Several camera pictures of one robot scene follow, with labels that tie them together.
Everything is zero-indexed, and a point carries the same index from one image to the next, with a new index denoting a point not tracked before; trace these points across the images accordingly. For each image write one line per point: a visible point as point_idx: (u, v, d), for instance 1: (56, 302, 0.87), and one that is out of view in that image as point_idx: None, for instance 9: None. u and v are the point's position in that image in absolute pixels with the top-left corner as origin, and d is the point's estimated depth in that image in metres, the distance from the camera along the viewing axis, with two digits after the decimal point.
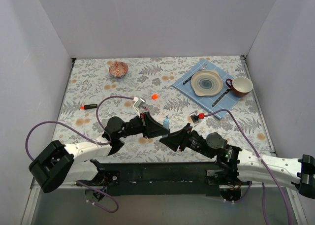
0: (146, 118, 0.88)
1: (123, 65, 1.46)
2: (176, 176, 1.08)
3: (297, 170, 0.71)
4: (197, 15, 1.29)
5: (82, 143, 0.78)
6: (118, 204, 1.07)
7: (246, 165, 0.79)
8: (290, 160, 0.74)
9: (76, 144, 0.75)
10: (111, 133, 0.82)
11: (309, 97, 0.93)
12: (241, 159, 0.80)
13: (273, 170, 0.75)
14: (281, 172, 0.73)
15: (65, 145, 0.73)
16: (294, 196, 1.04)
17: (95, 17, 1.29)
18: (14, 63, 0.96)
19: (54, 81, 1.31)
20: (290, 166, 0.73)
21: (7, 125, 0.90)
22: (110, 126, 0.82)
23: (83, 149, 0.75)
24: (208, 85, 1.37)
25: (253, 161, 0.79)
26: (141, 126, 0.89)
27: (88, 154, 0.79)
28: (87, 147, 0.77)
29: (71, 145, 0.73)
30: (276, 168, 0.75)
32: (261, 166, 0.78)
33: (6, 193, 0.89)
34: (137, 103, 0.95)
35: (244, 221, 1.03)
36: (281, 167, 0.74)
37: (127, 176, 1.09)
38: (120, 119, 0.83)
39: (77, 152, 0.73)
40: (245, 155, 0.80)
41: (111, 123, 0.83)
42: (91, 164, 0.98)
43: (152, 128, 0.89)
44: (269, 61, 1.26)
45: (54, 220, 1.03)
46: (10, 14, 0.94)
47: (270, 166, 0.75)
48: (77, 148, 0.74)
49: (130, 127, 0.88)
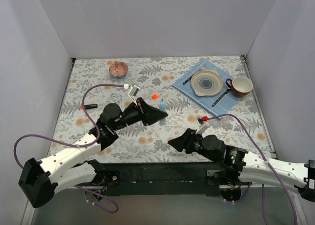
0: (143, 105, 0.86)
1: (123, 65, 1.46)
2: (176, 177, 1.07)
3: (303, 175, 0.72)
4: (197, 15, 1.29)
5: (63, 152, 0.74)
6: (118, 205, 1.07)
7: (253, 167, 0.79)
8: (297, 165, 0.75)
9: (54, 158, 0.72)
10: (109, 120, 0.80)
11: (309, 97, 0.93)
12: (247, 161, 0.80)
13: (280, 174, 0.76)
14: (288, 176, 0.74)
15: (41, 161, 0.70)
16: (294, 196, 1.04)
17: (95, 17, 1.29)
18: (14, 63, 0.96)
19: (54, 81, 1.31)
20: (297, 171, 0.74)
21: (7, 125, 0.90)
22: (107, 113, 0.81)
23: (63, 161, 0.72)
24: (207, 85, 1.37)
25: (260, 164, 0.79)
26: (140, 114, 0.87)
27: (73, 161, 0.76)
28: (68, 157, 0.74)
29: (47, 160, 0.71)
30: (282, 173, 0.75)
32: (266, 170, 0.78)
33: (6, 194, 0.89)
34: (132, 90, 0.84)
35: (243, 221, 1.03)
36: (287, 171, 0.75)
37: (127, 176, 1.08)
38: (117, 107, 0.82)
39: (55, 166, 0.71)
40: (251, 157, 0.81)
41: (108, 111, 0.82)
42: (90, 165, 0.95)
43: (149, 116, 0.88)
44: (269, 61, 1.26)
45: (54, 220, 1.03)
46: (10, 14, 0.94)
47: (277, 170, 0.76)
48: (55, 162, 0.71)
49: (127, 116, 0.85)
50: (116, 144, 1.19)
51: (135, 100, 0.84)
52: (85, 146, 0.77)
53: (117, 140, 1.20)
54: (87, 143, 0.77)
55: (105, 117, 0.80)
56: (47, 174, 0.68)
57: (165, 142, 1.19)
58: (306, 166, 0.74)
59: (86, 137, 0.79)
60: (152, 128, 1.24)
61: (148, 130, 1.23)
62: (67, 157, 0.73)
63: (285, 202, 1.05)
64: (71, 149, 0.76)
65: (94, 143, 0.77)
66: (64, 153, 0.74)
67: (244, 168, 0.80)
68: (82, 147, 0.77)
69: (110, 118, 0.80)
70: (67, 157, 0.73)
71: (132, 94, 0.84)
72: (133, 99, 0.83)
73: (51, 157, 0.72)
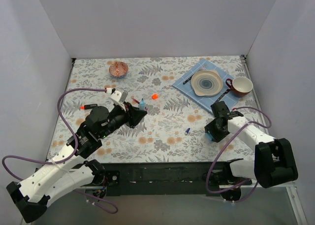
0: (130, 110, 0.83)
1: (123, 65, 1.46)
2: (176, 177, 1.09)
3: (264, 140, 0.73)
4: (197, 15, 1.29)
5: (41, 172, 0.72)
6: (116, 205, 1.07)
7: (233, 123, 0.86)
8: (267, 135, 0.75)
9: (32, 179, 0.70)
10: (95, 123, 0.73)
11: (309, 97, 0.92)
12: (235, 118, 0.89)
13: (247, 133, 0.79)
14: (251, 137, 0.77)
15: (20, 185, 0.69)
16: (294, 196, 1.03)
17: (95, 17, 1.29)
18: (14, 63, 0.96)
19: (53, 81, 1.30)
20: (263, 137, 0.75)
21: (7, 124, 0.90)
22: (94, 116, 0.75)
23: (41, 181, 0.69)
24: (207, 85, 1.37)
25: (239, 122, 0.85)
26: (125, 118, 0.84)
27: (55, 177, 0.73)
28: (47, 176, 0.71)
29: (26, 183, 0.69)
30: (249, 133, 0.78)
32: (238, 125, 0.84)
33: (6, 194, 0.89)
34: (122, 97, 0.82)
35: (243, 221, 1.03)
36: (255, 134, 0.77)
37: (127, 176, 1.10)
38: (106, 110, 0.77)
39: (33, 189, 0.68)
40: (237, 119, 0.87)
41: (95, 113, 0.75)
42: (87, 168, 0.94)
43: (136, 120, 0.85)
44: (269, 61, 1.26)
45: (54, 220, 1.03)
46: (9, 13, 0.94)
47: (248, 130, 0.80)
48: (33, 184, 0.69)
49: (113, 120, 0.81)
50: (116, 144, 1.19)
51: (122, 105, 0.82)
52: (63, 162, 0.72)
53: (116, 140, 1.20)
54: (65, 157, 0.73)
55: (91, 120, 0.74)
56: (26, 198, 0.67)
57: (165, 142, 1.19)
58: (274, 139, 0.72)
59: (64, 150, 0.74)
60: (152, 128, 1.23)
61: (148, 131, 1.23)
62: (46, 176, 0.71)
63: (285, 202, 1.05)
64: (48, 168, 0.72)
65: (71, 156, 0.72)
66: (42, 172, 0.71)
67: (229, 121, 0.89)
68: (60, 163, 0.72)
69: (97, 122, 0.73)
70: (47, 176, 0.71)
71: (121, 99, 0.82)
72: (121, 105, 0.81)
73: (29, 179, 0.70)
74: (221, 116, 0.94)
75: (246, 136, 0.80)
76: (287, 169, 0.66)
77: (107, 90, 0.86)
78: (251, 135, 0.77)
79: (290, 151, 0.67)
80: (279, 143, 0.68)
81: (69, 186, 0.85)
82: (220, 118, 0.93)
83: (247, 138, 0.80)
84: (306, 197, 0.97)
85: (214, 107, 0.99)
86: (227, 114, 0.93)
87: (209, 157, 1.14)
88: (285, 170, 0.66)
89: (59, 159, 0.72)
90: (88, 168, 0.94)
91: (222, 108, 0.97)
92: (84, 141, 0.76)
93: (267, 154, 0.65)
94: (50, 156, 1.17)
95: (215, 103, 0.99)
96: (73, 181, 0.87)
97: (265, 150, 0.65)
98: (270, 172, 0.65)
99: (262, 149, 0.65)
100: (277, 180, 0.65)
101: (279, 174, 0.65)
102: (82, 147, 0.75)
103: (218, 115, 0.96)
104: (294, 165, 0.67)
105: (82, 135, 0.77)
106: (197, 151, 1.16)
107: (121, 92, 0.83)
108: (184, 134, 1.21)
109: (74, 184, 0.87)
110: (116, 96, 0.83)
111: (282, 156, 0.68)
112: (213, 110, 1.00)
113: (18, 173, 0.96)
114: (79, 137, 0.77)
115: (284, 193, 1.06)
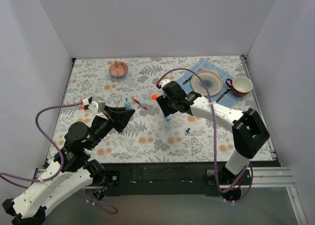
0: (113, 116, 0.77)
1: (123, 65, 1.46)
2: (176, 177, 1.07)
3: (236, 117, 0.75)
4: (197, 15, 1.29)
5: (32, 189, 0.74)
6: (116, 207, 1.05)
7: (197, 108, 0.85)
8: (235, 111, 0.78)
9: (24, 197, 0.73)
10: (74, 142, 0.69)
11: (308, 96, 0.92)
12: (196, 102, 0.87)
13: (217, 114, 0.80)
14: (223, 117, 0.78)
15: (14, 202, 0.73)
16: (294, 196, 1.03)
17: (95, 17, 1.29)
18: (14, 63, 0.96)
19: (53, 80, 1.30)
20: (232, 114, 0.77)
21: (7, 124, 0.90)
22: (72, 134, 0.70)
23: (31, 199, 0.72)
24: (208, 85, 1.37)
25: (204, 105, 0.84)
26: (110, 126, 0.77)
27: (47, 192, 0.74)
28: (36, 193, 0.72)
29: (19, 200, 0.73)
30: (219, 113, 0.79)
32: (208, 111, 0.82)
33: (7, 195, 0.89)
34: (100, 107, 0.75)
35: (243, 221, 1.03)
36: (224, 113, 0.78)
37: (127, 176, 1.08)
38: (84, 125, 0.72)
39: (24, 206, 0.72)
40: (200, 101, 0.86)
41: (73, 131, 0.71)
42: (85, 171, 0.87)
43: (123, 124, 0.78)
44: (268, 61, 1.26)
45: (55, 221, 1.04)
46: (10, 14, 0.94)
47: (217, 111, 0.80)
48: (25, 201, 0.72)
49: (97, 130, 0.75)
50: (116, 144, 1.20)
51: (103, 115, 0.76)
52: (51, 178, 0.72)
53: (116, 140, 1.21)
54: (52, 174, 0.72)
55: (70, 140, 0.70)
56: (20, 215, 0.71)
57: (165, 142, 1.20)
58: (242, 112, 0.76)
59: (52, 166, 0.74)
60: (152, 128, 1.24)
61: (148, 131, 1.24)
62: (36, 193, 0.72)
63: (285, 202, 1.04)
64: (38, 184, 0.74)
65: (58, 174, 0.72)
66: (33, 189, 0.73)
67: (191, 107, 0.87)
68: (48, 180, 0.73)
69: (75, 140, 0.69)
70: (36, 194, 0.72)
71: (99, 110, 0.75)
72: (101, 115, 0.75)
73: (21, 196, 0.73)
74: (181, 102, 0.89)
75: (218, 120, 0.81)
76: (261, 132, 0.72)
77: (83, 101, 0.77)
78: (221, 116, 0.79)
79: (258, 118, 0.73)
80: (248, 114, 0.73)
81: (65, 195, 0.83)
82: (181, 104, 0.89)
83: (220, 121, 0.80)
84: (306, 196, 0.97)
85: (169, 90, 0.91)
86: (186, 99, 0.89)
87: (209, 157, 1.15)
88: (261, 135, 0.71)
89: (47, 176, 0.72)
90: (86, 171, 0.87)
91: (176, 90, 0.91)
92: (70, 157, 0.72)
93: (244, 128, 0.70)
94: (50, 156, 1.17)
95: (169, 87, 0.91)
96: (68, 188, 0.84)
97: (240, 127, 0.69)
98: (251, 144, 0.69)
99: (237, 127, 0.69)
100: (257, 148, 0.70)
101: (257, 142, 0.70)
102: (69, 163, 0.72)
103: (177, 101, 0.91)
104: (266, 129, 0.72)
105: (68, 150, 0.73)
106: (197, 151, 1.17)
107: (97, 103, 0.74)
108: (184, 134, 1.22)
109: (70, 191, 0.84)
110: (94, 108, 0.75)
111: (252, 124, 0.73)
112: (166, 93, 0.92)
113: (18, 173, 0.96)
114: (66, 153, 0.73)
115: (284, 193, 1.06)
